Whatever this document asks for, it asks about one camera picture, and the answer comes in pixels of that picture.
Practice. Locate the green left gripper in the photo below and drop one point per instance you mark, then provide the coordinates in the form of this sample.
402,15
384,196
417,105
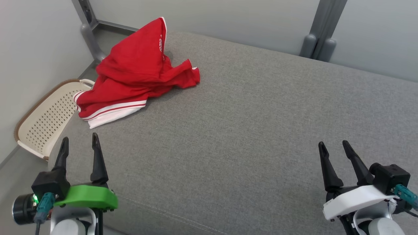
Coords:
88,197

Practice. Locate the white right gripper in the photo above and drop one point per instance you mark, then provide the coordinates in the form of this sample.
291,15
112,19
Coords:
352,200

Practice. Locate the red white-striped shorts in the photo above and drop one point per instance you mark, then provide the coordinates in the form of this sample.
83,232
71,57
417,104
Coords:
137,62

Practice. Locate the beige perforated laundry basket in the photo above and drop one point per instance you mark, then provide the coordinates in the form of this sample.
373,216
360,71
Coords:
49,120

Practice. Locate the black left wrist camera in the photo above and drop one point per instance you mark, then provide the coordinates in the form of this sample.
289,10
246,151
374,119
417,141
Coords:
49,184

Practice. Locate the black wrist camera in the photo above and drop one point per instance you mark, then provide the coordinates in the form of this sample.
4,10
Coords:
392,178
49,184

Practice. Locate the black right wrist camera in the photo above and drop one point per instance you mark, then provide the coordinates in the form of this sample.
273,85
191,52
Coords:
392,178

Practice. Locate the grey single-foot partition post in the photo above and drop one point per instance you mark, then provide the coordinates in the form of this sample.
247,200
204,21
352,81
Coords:
91,39

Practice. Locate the grey double-foot partition post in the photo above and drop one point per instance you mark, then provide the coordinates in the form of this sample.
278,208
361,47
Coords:
323,32

